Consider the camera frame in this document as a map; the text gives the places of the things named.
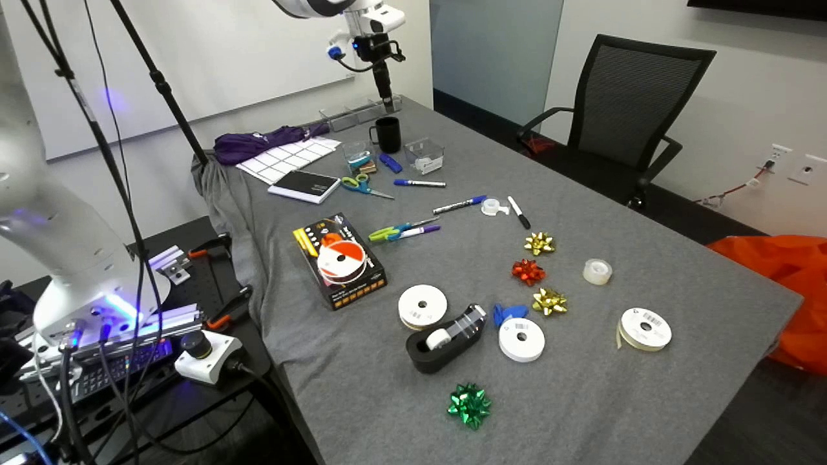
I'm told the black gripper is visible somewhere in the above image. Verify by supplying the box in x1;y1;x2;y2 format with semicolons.
346;3;411;115

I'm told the clear plastic cup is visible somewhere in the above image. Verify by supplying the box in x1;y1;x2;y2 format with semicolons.
404;138;448;178

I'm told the black marker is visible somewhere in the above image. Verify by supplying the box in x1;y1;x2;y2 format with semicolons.
504;195;536;232

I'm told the black mug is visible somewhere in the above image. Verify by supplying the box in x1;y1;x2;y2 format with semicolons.
368;115;404;159

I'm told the blue pen with grey barrel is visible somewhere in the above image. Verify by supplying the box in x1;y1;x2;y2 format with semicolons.
394;176;451;192

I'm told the white label sheet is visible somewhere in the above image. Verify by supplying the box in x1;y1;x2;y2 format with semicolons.
234;136;345;190

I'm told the black booklet with white border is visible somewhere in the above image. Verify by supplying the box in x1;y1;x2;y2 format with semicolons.
266;169;345;208

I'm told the white whiteboard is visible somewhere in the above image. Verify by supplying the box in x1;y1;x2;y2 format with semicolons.
0;0;371;167

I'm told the purple folded umbrella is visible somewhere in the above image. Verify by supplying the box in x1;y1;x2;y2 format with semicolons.
209;121;337;169

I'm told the blue capped white pen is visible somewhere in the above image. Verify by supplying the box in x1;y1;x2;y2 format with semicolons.
429;195;491;217

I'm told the purple pen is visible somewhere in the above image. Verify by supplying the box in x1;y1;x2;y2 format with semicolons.
396;223;444;243

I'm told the clear ribbon roll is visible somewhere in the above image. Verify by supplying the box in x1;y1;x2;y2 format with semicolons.
479;196;513;220

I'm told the red and white ribbon spool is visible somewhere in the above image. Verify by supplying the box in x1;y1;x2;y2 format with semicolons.
314;239;372;288

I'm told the black box with orange print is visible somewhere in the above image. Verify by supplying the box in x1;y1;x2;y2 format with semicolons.
289;213;390;314

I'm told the thick black stand pole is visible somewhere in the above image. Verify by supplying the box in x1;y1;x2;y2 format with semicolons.
107;0;219;176

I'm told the gold gift bow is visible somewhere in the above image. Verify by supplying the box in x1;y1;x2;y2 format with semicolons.
522;227;558;260
531;285;571;322

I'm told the red gift bow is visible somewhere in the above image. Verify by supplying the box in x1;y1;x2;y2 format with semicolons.
510;257;549;289

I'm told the orange and black clamp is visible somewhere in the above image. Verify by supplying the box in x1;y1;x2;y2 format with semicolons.
186;239;234;263
205;296;254;336

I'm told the black mesh office chair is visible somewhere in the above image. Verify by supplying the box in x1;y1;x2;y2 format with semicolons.
514;32;718;216

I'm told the blue gift bow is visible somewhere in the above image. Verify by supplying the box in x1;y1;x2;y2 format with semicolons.
488;300;531;331

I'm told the black tape dispenser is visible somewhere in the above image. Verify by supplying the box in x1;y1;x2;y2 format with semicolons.
404;304;491;378

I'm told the small white box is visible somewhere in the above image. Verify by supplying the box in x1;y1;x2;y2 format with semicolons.
146;243;194;288

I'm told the white tape roll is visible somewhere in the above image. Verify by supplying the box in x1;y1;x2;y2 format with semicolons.
579;257;617;289

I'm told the thin black stand pole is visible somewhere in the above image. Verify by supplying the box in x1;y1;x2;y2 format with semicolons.
19;0;172;340

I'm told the white power strip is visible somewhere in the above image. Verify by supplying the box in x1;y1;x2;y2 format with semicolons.
174;328;246;387

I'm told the green gift bow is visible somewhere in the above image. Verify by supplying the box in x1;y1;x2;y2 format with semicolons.
444;381;493;433

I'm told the grey table cloth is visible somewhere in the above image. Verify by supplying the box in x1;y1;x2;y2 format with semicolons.
188;94;806;465

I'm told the white spool with gold ribbon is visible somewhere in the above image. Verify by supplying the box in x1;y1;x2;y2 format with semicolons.
612;306;677;358

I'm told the orange plastic bag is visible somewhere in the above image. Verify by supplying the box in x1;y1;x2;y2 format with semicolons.
705;232;827;381

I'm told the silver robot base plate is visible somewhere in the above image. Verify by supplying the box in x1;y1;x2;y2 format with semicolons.
14;297;212;408

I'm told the black wall screen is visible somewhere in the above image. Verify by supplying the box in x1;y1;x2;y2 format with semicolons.
685;0;827;26

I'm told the white wall outlet plate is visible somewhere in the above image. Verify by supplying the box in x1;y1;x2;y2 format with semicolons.
793;151;827;190
769;141;801;176

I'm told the blue cable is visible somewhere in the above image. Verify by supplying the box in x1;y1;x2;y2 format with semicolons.
0;408;51;465

